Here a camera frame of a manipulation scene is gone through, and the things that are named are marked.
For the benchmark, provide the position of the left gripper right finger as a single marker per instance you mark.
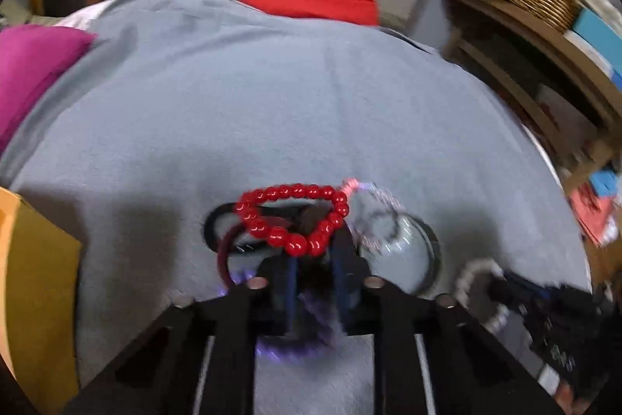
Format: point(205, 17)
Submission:
point(349, 272)

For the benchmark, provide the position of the pink cushion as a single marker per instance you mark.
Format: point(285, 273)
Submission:
point(33, 58)

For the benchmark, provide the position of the dark maroon bangle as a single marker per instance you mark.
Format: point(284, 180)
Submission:
point(228, 245)

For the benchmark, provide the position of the wooden shelf unit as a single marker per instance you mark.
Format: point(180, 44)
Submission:
point(515, 53)

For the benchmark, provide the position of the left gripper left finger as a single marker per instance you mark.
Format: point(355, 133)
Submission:
point(284, 290)

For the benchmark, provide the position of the teal cardboard box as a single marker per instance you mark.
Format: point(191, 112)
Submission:
point(591, 28)

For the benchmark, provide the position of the grey bed blanket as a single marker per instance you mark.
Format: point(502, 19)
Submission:
point(181, 105)

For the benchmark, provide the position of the orange cardboard box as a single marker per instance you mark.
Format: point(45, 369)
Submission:
point(39, 268)

